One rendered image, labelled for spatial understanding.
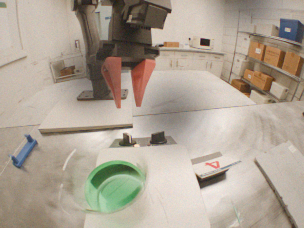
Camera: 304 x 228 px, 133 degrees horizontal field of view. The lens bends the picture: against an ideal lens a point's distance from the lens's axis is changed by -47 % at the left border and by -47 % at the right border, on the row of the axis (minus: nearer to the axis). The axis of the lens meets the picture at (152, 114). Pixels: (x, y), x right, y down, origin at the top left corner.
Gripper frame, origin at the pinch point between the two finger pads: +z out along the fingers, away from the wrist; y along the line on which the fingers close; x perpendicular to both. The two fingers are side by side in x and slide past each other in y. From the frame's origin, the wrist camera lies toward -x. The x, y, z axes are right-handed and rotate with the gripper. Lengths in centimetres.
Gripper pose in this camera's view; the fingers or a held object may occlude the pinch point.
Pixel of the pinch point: (128, 102)
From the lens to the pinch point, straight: 21.1
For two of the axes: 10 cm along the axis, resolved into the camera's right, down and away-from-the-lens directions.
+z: 0.6, 9.9, 0.8
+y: 8.7, -1.0, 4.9
